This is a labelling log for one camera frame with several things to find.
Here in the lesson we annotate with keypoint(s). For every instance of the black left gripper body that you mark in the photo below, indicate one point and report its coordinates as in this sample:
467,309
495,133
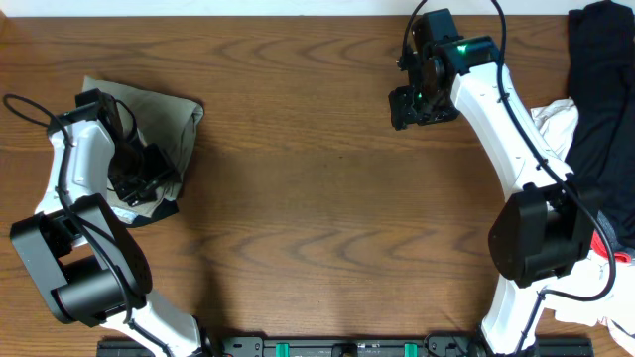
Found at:
132,173

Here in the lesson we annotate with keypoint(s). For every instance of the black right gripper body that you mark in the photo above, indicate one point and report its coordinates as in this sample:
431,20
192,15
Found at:
424,105

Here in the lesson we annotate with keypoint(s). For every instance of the khaki green shorts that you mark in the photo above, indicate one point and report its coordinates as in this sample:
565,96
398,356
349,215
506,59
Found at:
168,121

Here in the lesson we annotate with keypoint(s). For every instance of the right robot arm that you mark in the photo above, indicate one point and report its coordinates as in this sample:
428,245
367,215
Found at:
540,242

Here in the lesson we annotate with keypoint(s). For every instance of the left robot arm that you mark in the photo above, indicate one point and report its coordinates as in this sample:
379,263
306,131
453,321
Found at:
85,264

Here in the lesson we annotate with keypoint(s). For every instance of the black folded polo shirt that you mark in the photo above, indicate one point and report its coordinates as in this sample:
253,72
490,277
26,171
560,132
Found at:
164,210

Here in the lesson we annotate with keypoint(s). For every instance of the black garment at right edge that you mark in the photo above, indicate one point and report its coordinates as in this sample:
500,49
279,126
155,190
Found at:
601,85

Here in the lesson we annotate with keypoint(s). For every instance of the white crumpled garment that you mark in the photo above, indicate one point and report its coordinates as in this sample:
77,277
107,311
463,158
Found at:
556,123

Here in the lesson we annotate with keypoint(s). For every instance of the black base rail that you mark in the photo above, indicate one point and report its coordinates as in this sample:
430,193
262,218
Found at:
434,345

